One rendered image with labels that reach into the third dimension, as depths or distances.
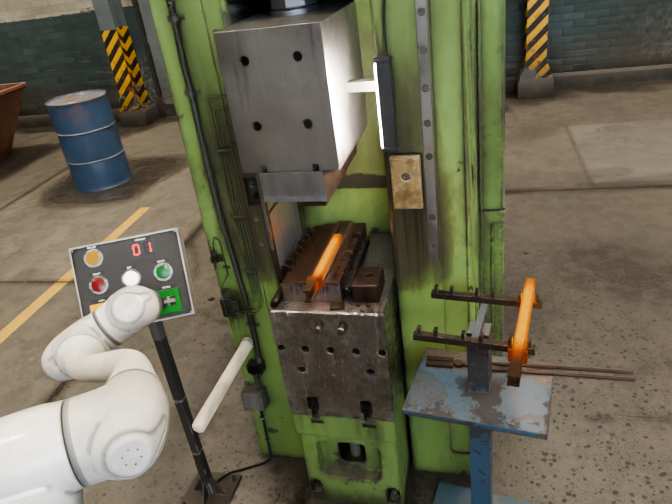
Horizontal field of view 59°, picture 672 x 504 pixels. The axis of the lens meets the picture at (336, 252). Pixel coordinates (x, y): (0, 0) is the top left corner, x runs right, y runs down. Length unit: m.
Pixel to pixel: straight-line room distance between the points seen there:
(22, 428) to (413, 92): 1.27
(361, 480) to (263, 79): 1.49
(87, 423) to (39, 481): 0.09
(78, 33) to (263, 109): 7.57
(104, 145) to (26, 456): 5.47
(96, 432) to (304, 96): 1.05
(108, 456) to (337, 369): 1.21
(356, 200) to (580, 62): 5.79
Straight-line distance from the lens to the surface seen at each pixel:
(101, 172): 6.33
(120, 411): 0.91
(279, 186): 1.76
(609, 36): 7.79
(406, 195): 1.81
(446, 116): 1.75
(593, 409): 2.89
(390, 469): 2.30
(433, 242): 1.90
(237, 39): 1.68
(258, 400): 2.43
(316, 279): 1.84
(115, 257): 1.98
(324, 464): 2.42
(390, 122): 1.72
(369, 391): 2.03
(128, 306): 1.40
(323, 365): 2.01
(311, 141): 1.68
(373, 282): 1.86
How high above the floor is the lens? 1.95
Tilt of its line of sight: 28 degrees down
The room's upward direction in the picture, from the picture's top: 8 degrees counter-clockwise
